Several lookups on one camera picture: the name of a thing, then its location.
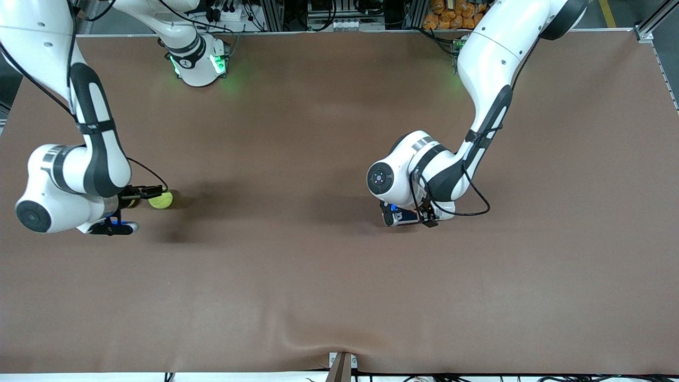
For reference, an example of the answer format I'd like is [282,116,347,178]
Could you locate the white blue tennis ball can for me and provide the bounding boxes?
[383,201,456,227]

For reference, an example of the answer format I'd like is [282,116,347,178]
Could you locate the orange packaged goods pile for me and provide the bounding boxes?
[423,0,491,31]

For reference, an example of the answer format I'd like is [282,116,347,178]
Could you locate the metal table edge clamp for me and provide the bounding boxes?
[328,352,358,382]

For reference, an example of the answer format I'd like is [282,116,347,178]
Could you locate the brown table mat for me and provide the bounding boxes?
[0,33,679,375]

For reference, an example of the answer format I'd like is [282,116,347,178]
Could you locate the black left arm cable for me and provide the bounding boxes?
[408,125,491,217]

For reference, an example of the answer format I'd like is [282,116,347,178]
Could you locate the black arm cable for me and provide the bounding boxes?
[0,0,169,192]
[408,125,491,217]

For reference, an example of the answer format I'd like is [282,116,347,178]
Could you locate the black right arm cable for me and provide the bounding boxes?
[0,0,169,192]

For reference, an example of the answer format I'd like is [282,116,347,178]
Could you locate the white power strip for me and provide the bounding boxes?
[204,0,250,23]

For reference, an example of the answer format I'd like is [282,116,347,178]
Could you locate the aluminium frame post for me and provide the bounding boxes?
[260,0,285,31]
[403,0,426,30]

